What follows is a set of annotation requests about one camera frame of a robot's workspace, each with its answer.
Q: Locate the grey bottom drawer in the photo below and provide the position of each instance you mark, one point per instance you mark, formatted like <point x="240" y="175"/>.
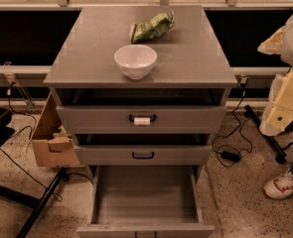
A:
<point x="145" y="202"/>

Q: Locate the grey drawer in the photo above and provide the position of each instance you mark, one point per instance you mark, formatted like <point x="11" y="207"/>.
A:
<point x="136" y="155"/>
<point x="141" y="119"/>
<point x="145" y="202"/>

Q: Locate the grey drawer cabinet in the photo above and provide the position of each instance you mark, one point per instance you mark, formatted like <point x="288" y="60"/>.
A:
<point x="191" y="70"/>

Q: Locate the grey middle drawer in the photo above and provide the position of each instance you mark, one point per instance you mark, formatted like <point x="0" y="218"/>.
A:
<point x="136" y="155"/>

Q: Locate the grey top drawer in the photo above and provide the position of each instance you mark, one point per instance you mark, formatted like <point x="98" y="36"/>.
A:
<point x="141" y="119"/>

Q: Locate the white ceramic bowl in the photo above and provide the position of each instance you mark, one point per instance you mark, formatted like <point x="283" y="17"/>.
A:
<point x="135" y="61"/>

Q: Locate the green snack bag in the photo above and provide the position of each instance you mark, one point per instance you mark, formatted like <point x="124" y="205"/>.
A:
<point x="154" y="28"/>

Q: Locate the black power adapter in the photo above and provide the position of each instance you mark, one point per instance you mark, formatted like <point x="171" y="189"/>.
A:
<point x="234" y="157"/>

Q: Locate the cardboard box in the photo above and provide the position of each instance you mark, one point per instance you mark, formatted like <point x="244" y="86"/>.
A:
<point x="52" y="146"/>

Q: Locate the white red sneaker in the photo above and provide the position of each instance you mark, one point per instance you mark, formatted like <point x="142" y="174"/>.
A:
<point x="280" y="187"/>

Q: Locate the black stand leg left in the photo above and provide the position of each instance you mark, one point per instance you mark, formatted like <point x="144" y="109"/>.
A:
<point x="37" y="204"/>

